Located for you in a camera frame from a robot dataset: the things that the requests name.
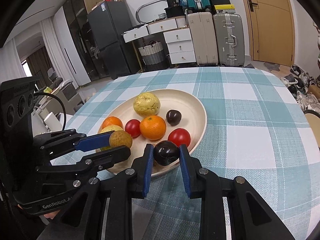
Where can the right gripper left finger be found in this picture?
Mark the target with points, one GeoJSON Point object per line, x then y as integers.
{"type": "Point", "coordinates": [103, 209]}

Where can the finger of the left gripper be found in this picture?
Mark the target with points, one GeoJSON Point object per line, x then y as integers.
{"type": "Point", "coordinates": [92, 164]}
{"type": "Point", "coordinates": [70, 140]}

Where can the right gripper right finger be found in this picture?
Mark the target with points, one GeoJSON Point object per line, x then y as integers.
{"type": "Point", "coordinates": [250, 216]}

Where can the brown longan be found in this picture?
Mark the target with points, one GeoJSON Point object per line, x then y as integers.
{"type": "Point", "coordinates": [120, 138]}

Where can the orange mandarin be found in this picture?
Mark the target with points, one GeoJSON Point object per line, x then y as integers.
{"type": "Point", "coordinates": [153, 127]}
{"type": "Point", "coordinates": [112, 120]}

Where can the red tomato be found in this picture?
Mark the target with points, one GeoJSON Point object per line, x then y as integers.
{"type": "Point", "coordinates": [133, 128]}
{"type": "Point", "coordinates": [180, 137]}

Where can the dark plum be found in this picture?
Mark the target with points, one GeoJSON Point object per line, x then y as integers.
{"type": "Point", "coordinates": [165, 153]}
{"type": "Point", "coordinates": [173, 117]}

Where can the yellow-green guava fruit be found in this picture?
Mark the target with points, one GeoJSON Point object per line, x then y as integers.
{"type": "Point", "coordinates": [146, 104]}

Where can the person's left hand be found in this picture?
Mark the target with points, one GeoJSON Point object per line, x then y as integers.
{"type": "Point", "coordinates": [50, 215]}

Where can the teal plaid tablecloth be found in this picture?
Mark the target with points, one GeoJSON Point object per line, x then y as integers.
{"type": "Point", "coordinates": [255, 129]}

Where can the cream round plate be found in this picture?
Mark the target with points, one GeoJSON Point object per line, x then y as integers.
{"type": "Point", "coordinates": [194, 120]}

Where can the glass door wardrobe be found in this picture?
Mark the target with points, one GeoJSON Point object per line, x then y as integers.
{"type": "Point", "coordinates": [76, 13]}

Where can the woven laundry basket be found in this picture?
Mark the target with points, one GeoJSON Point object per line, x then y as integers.
{"type": "Point", "coordinates": [153, 56]}

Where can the round cream stool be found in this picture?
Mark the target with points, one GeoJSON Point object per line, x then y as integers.
{"type": "Point", "coordinates": [313, 119]}

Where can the black refrigerator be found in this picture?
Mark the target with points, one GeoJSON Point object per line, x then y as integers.
{"type": "Point", "coordinates": [108, 22]}

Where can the white drawer desk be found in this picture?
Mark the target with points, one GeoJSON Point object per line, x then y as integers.
{"type": "Point", "coordinates": [175, 33]}

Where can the beige suitcase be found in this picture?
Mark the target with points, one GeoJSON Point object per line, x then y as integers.
{"type": "Point", "coordinates": [204, 38]}

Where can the silver suitcase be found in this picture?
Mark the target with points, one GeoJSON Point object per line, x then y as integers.
{"type": "Point", "coordinates": [230, 39]}

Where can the yellow black box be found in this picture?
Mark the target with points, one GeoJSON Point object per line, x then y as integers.
{"type": "Point", "coordinates": [225, 8]}

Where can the wooden door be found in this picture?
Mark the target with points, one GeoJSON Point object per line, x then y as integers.
{"type": "Point", "coordinates": [271, 31]}

